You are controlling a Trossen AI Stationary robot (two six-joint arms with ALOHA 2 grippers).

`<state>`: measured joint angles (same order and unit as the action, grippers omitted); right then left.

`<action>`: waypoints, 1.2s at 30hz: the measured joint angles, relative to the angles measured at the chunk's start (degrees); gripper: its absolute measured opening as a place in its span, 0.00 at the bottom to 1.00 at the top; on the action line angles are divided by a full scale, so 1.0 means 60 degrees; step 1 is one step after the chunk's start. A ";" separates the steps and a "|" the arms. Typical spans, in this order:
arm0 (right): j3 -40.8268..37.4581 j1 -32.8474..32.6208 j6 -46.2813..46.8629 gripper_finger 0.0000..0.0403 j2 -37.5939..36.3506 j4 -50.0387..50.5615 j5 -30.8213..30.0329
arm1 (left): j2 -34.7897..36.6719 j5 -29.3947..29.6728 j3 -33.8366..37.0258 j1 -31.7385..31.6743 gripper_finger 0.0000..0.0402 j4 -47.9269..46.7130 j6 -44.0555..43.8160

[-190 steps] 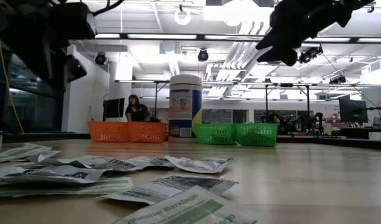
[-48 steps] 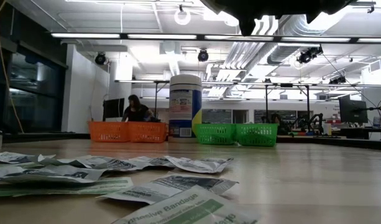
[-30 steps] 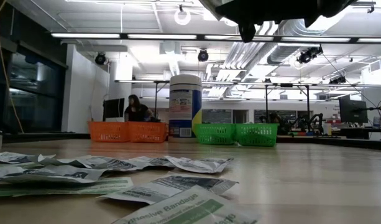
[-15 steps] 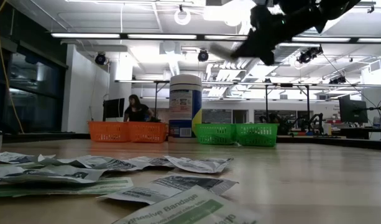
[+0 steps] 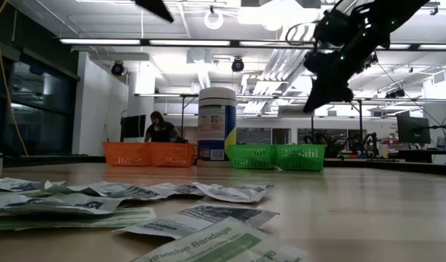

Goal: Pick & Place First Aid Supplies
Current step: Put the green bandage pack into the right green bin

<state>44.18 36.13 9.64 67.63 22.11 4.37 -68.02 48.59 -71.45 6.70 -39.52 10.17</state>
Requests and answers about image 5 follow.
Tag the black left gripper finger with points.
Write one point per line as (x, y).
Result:
(157, 9)

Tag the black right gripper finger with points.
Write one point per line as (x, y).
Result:
(315, 96)
(335, 92)

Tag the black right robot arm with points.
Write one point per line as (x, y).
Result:
(393, 14)

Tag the black background robot arm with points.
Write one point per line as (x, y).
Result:
(368, 143)

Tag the overhead light bar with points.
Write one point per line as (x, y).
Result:
(190, 42)

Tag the round white ceiling lamp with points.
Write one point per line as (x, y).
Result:
(213, 25)

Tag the green plastic basket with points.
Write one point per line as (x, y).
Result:
(251, 157)
(300, 158)

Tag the small white container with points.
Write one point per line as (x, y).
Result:
(382, 151)

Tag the black desk monitor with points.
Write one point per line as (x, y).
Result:
(413, 129)

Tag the white wipes canister blue label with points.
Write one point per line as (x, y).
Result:
(217, 127)

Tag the person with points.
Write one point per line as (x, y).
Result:
(161, 131)

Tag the white antiseptic wipe packet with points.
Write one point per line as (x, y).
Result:
(128, 191)
(62, 203)
(15, 185)
(182, 188)
(201, 218)
(233, 193)

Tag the orange plastic basket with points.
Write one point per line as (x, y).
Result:
(173, 155)
(126, 154)

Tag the dark glass window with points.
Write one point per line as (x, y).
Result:
(37, 109)

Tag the black ceiling camera cluster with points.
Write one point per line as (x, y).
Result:
(371, 60)
(395, 94)

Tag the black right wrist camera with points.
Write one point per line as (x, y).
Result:
(331, 27)

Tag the black overhead camera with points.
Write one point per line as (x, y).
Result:
(118, 69)
(238, 65)

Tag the black background frame stand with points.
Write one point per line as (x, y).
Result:
(183, 116)

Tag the black wall monitor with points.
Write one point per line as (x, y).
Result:
(133, 126)

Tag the black aluminium rig frame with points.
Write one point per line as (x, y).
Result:
(62, 159)

